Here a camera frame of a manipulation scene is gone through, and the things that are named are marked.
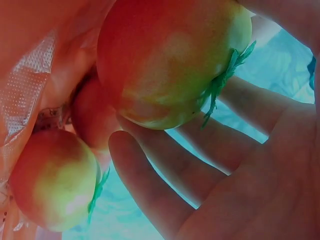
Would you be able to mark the red and green round fruit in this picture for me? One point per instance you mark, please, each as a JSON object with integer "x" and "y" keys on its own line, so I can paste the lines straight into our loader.
{"x": 52, "y": 182}
{"x": 162, "y": 62}
{"x": 92, "y": 117}

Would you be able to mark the person's right thumb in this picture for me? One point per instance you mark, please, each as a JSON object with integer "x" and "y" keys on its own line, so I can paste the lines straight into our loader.
{"x": 287, "y": 17}

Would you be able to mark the translucent textured plastic bag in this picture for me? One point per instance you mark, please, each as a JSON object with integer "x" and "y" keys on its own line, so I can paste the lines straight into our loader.
{"x": 30, "y": 75}

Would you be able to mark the person's right hand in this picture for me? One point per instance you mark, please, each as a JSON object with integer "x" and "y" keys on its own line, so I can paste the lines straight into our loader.
{"x": 270, "y": 180}

